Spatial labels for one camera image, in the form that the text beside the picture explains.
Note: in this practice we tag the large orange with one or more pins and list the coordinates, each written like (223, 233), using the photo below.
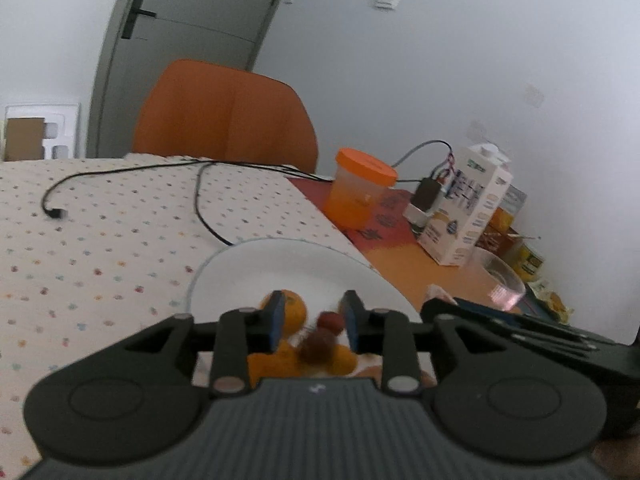
(296, 310)

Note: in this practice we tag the white milk carton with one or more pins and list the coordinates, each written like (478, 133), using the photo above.
(465, 210)

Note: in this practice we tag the brown cardboard piece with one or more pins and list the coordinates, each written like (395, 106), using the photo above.
(25, 137)

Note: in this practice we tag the brown longan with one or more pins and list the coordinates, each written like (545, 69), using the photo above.
(317, 347)

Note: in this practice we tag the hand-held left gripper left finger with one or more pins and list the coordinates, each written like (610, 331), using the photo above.
(275, 321)

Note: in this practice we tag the small orange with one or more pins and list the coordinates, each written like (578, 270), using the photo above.
(345, 360)
(272, 366)

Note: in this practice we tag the yellow snack packet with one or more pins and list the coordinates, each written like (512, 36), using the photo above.
(552, 304)

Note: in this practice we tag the orange lidded container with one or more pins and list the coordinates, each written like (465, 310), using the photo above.
(360, 195)

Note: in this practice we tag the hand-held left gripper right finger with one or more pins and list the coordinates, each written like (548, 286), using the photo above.
(351, 325)

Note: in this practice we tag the red orange table mat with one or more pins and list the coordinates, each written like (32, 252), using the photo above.
(400, 255)

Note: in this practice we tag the white plate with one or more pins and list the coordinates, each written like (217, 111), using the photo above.
(280, 265)

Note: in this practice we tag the white foam packaging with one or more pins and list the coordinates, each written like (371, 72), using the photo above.
(65, 115)

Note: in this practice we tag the black power adapter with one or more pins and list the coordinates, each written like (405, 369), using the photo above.
(425, 196)

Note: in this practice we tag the yellow labelled jar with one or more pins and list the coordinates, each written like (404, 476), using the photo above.
(529, 262)

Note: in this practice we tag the orange chair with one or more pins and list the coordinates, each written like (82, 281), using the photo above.
(225, 110)

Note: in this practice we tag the red jujube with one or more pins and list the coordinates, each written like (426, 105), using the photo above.
(330, 321)

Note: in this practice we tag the grey door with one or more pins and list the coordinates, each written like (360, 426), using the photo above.
(200, 10)

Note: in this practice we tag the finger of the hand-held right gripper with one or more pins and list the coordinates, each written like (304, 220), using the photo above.
(540, 338)
(500, 311)

